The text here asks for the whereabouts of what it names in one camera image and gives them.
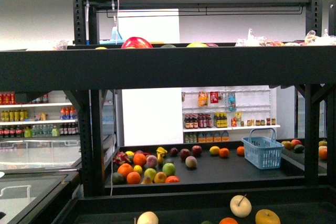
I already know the white retail shelf with bottles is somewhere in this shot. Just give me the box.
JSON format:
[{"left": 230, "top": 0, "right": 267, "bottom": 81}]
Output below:
[{"left": 181, "top": 86, "right": 280, "bottom": 143}]

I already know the dark red apple far shelf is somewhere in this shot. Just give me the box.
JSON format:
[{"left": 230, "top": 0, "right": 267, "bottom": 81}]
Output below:
[{"left": 192, "top": 145, "right": 203, "bottom": 157}]

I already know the red apple on top shelf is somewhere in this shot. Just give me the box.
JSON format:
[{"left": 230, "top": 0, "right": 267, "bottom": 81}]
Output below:
[{"left": 121, "top": 36, "right": 153, "bottom": 48}]

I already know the pink peach far shelf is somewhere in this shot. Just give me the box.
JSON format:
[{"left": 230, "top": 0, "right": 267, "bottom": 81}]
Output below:
[{"left": 185, "top": 156, "right": 197, "bottom": 169}]

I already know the orange far shelf left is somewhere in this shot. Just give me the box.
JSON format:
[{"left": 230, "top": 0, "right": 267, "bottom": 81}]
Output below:
[{"left": 133, "top": 153, "right": 147, "bottom": 167}]

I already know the yellow lemon far shelf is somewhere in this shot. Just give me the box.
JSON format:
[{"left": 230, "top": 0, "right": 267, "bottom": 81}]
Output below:
[{"left": 209, "top": 146, "right": 220, "bottom": 156}]

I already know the green apple far shelf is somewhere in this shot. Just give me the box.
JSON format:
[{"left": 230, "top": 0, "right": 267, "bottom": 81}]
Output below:
[{"left": 162, "top": 163, "right": 176, "bottom": 177}]

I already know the orange beside far lemon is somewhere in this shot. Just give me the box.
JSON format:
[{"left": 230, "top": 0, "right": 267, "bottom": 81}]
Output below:
[{"left": 219, "top": 148, "right": 230, "bottom": 158}]

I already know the blue basket on far shelf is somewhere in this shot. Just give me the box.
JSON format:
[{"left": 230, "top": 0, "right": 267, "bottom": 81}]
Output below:
[{"left": 241, "top": 128, "right": 285, "bottom": 170}]

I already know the left drinks display shelf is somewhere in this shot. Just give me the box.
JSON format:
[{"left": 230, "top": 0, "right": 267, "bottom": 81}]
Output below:
[{"left": 1, "top": 91, "right": 79, "bottom": 138}]

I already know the white pear with stem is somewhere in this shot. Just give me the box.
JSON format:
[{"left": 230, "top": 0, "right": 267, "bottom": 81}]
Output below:
[{"left": 229, "top": 195, "right": 252, "bottom": 218}]

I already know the small orange near front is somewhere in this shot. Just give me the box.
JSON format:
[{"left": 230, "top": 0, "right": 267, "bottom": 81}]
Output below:
[{"left": 219, "top": 217, "right": 238, "bottom": 224}]

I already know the glass freezer chest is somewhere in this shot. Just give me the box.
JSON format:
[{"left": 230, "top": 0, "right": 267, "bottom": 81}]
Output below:
[{"left": 1, "top": 136, "right": 85, "bottom": 223}]

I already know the yellow-orange apple fruit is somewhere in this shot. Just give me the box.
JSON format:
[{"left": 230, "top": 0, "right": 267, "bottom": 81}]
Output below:
[{"left": 255, "top": 209, "right": 281, "bottom": 224}]

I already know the black metal shelf frame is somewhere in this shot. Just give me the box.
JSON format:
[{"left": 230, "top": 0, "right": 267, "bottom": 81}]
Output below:
[{"left": 0, "top": 0, "right": 336, "bottom": 224}]

